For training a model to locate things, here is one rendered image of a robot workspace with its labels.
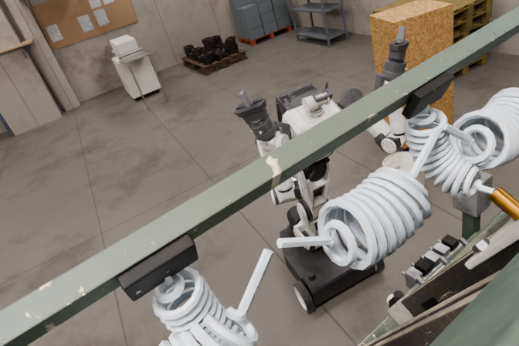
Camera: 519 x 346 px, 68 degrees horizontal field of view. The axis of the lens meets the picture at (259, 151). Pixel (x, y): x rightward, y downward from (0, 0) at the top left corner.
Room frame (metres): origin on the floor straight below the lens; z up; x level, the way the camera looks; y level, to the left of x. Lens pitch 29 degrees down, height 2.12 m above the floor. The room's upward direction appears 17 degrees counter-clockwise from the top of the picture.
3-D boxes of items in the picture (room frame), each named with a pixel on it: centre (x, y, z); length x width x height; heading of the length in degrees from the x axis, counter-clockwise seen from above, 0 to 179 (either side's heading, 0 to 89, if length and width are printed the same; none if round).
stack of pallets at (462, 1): (4.68, -2.52, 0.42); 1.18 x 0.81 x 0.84; 20
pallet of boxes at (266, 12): (8.88, -0.90, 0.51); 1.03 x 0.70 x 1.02; 110
